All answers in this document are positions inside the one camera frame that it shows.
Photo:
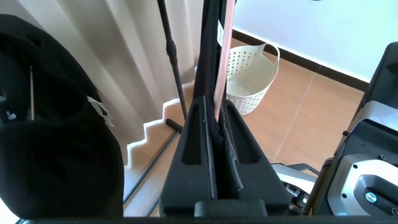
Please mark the pink clothes hanger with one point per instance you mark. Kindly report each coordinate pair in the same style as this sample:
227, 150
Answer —
31, 93
225, 56

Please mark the beige curtain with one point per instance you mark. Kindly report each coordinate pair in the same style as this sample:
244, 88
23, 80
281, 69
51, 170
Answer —
124, 46

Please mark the white laundry basket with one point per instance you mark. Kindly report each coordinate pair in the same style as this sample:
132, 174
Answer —
252, 81

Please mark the black garment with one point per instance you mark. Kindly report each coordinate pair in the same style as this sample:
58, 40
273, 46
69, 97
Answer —
206, 62

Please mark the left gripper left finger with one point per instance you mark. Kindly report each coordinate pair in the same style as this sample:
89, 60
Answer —
189, 174

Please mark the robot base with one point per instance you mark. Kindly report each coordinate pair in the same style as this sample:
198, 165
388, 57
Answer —
357, 174

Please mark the black shorts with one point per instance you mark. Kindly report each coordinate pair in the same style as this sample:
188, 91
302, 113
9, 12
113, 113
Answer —
56, 149

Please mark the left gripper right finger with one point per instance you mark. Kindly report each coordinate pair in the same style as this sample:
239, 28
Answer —
261, 180

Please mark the black clothes rack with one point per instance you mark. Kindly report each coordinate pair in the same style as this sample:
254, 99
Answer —
172, 53

